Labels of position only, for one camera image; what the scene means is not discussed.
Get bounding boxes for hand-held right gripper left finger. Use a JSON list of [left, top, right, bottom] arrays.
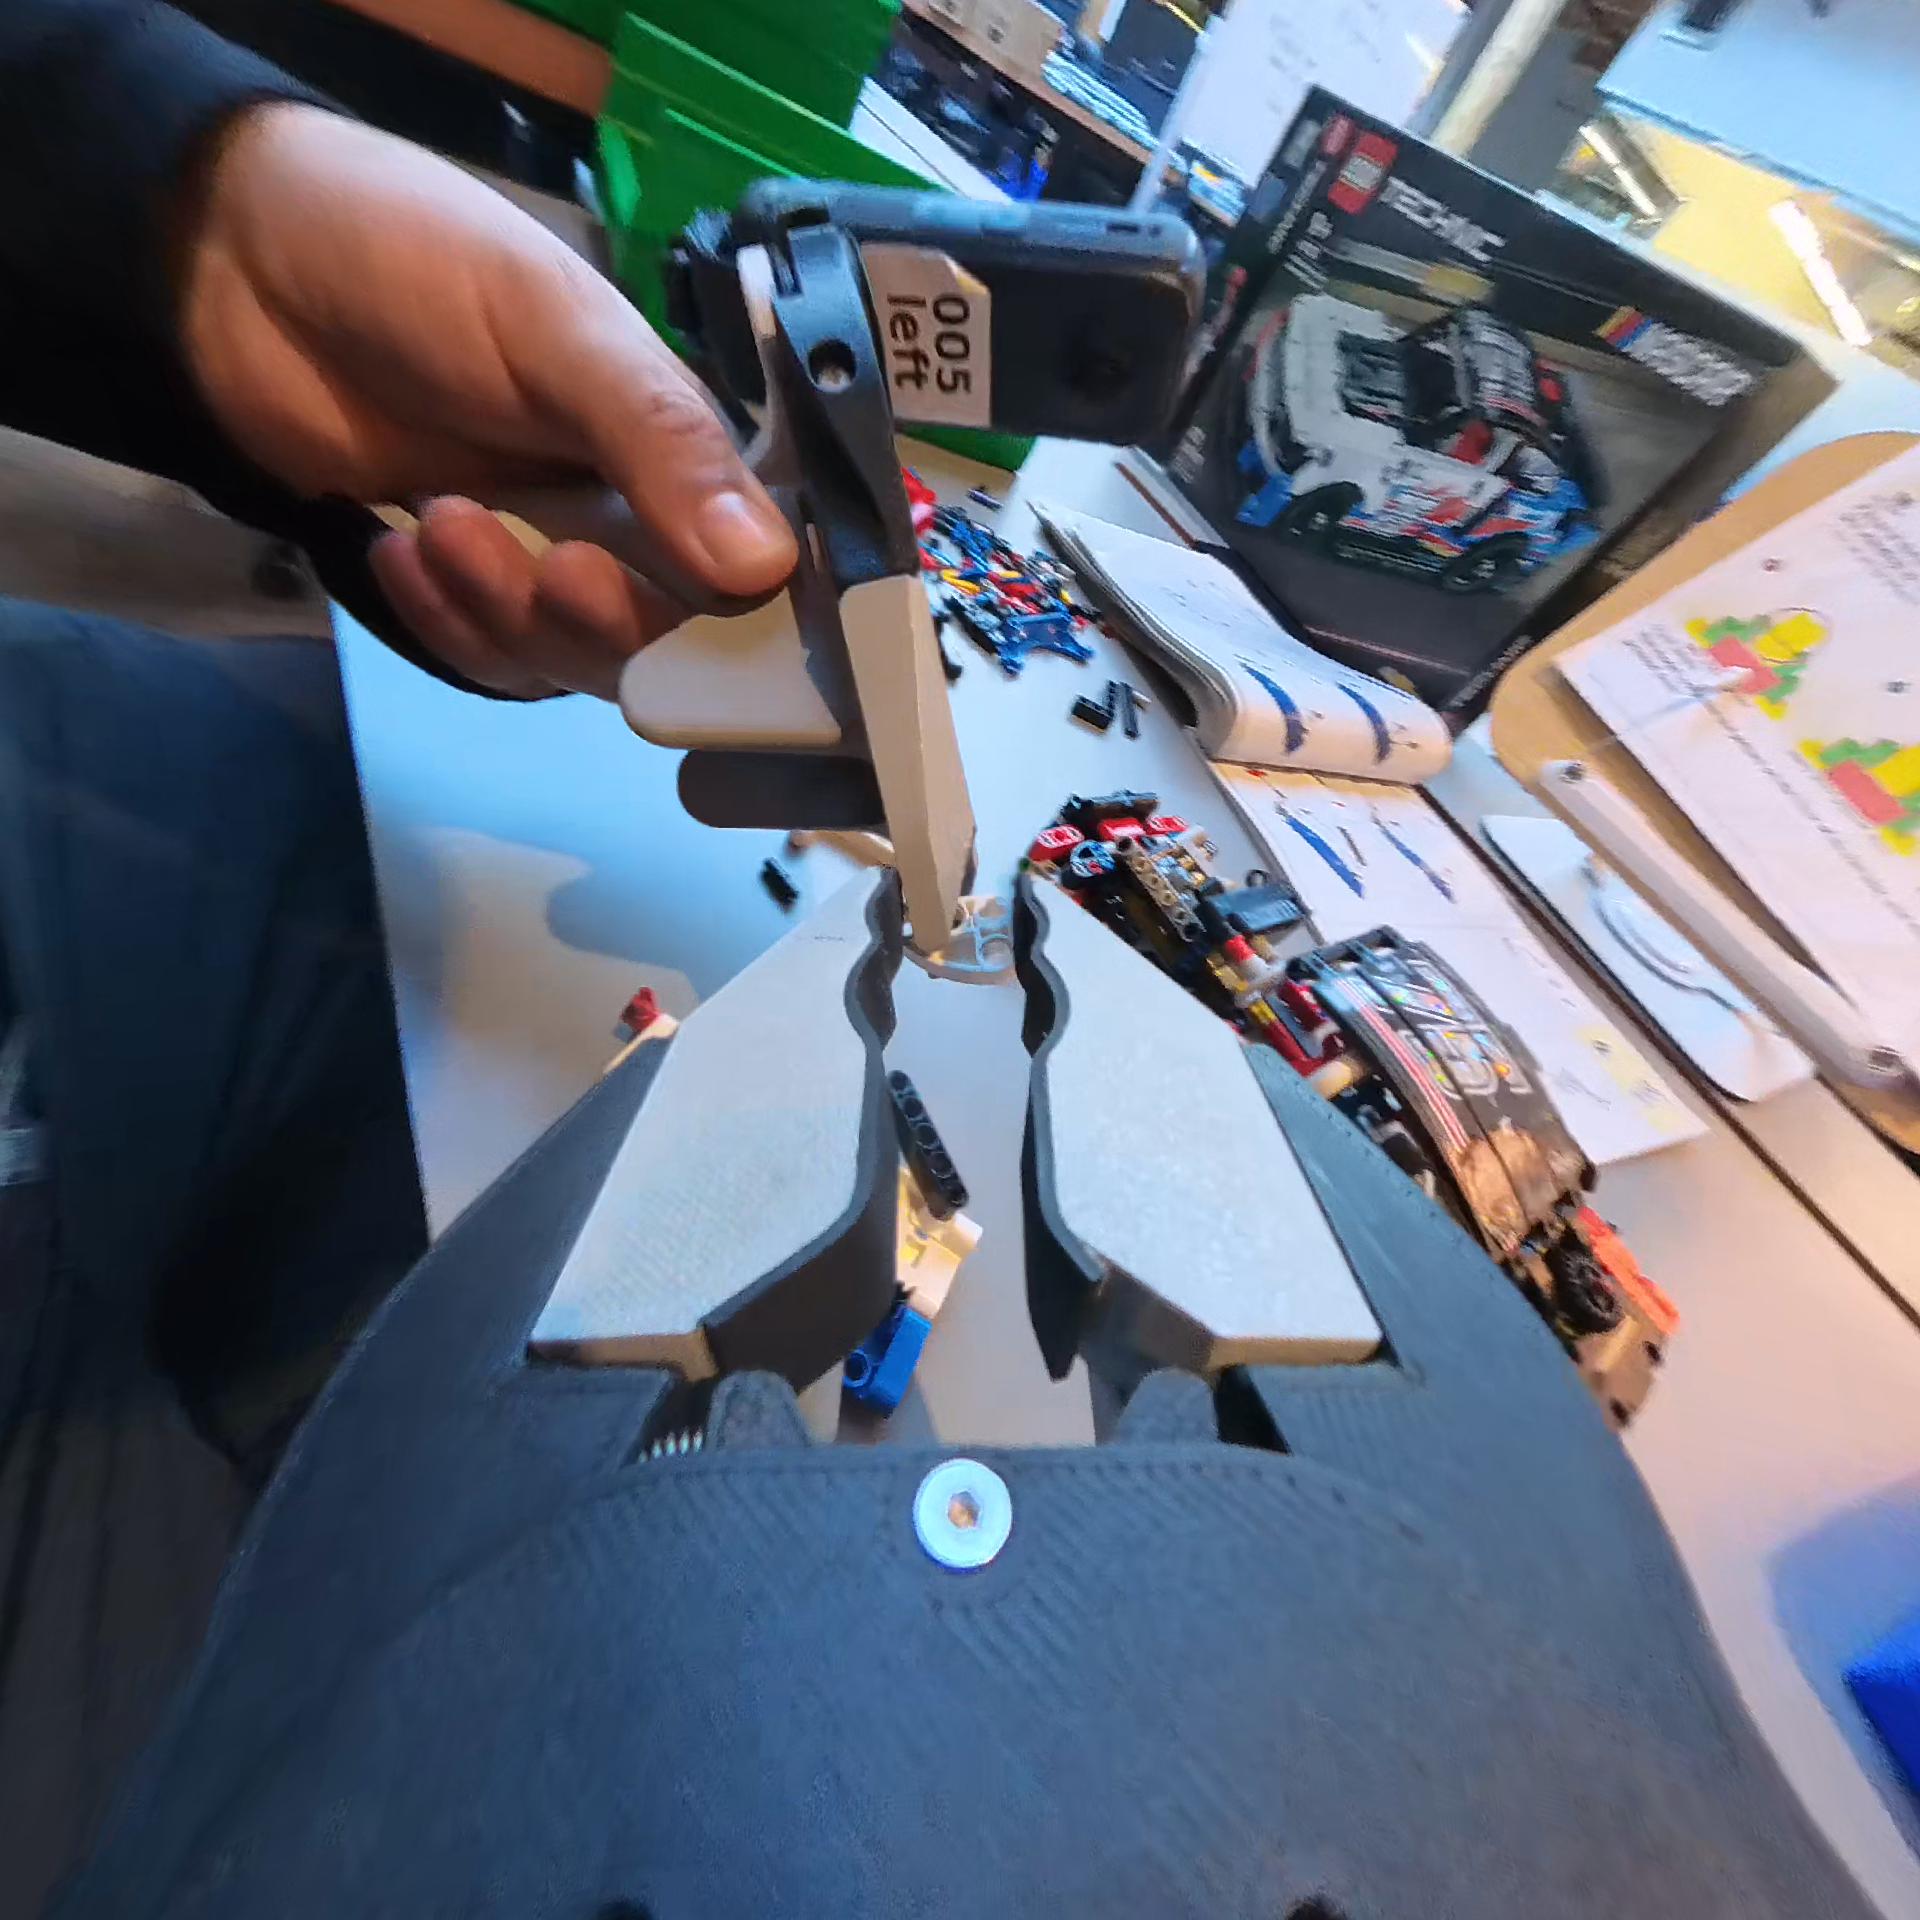
[[528, 869, 906, 1397]]

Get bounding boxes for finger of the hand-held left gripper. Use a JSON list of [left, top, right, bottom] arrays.
[[839, 576, 984, 964]]

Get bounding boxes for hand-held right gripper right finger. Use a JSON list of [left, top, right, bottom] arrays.
[[1013, 872, 1385, 1383]]

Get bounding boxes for small white curved brick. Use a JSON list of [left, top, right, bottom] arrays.
[[897, 895, 1026, 989]]

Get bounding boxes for white and blue brick subassembly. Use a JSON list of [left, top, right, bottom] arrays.
[[608, 989, 989, 1415]]

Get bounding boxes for person's left forearm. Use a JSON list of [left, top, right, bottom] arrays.
[[0, 0, 512, 708]]

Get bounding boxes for grey desk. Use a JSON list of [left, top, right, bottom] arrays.
[[329, 436, 1920, 1920]]

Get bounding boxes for person's left hand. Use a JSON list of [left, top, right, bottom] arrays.
[[168, 98, 801, 705]]

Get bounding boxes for pile of loose toy bricks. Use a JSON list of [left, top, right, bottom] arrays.
[[899, 466, 1115, 686]]

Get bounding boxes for black holed beam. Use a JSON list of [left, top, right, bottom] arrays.
[[883, 1067, 971, 1218]]

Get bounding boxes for toy brick car model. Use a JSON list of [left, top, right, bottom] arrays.
[[1028, 786, 1681, 1427]]

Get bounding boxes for white instruction booklet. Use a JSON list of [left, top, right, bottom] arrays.
[[1035, 501, 1711, 1166]]

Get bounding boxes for green plastic bin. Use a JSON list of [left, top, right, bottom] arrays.
[[592, 7, 1036, 472]]

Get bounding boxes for black toy car box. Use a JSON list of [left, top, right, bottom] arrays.
[[1163, 88, 1841, 722]]

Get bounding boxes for white book stand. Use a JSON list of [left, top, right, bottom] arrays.
[[1483, 757, 1920, 1158]]

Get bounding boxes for person's legs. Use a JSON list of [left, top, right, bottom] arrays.
[[0, 596, 437, 1920]]

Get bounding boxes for brown wooden edge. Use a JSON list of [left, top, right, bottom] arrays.
[[320, 0, 615, 117]]

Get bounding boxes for printed instruction sheet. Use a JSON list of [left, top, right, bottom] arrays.
[[1557, 447, 1920, 1052]]

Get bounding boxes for wooden board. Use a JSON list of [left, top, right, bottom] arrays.
[[1484, 432, 1920, 1158]]

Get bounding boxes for bright blue object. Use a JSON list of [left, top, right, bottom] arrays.
[[1841, 1633, 1920, 1804]]

